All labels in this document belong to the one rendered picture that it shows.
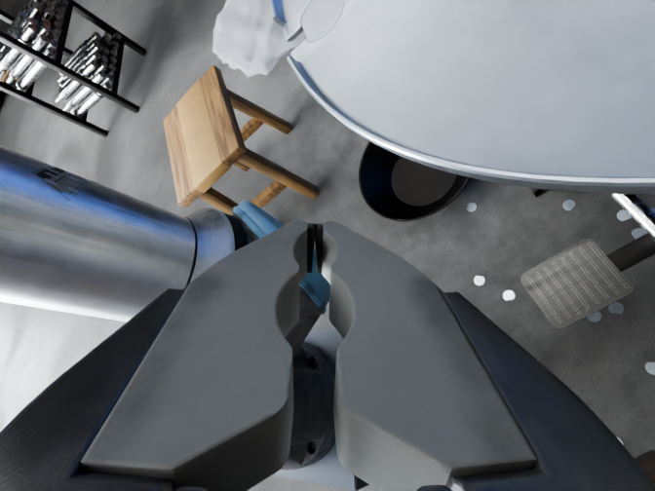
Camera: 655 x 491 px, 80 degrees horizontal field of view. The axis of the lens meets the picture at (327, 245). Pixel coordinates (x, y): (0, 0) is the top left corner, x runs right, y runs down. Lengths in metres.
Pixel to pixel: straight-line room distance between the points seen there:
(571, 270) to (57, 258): 0.66
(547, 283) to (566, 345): 0.18
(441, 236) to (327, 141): 0.50
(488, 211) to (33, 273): 0.85
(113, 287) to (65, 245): 0.04
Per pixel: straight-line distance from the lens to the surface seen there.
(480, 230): 0.94
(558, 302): 0.72
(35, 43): 2.35
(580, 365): 0.87
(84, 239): 0.26
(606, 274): 0.72
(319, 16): 0.18
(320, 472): 0.54
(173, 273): 0.28
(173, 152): 1.21
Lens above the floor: 0.87
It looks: 51 degrees down
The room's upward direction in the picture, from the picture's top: 67 degrees counter-clockwise
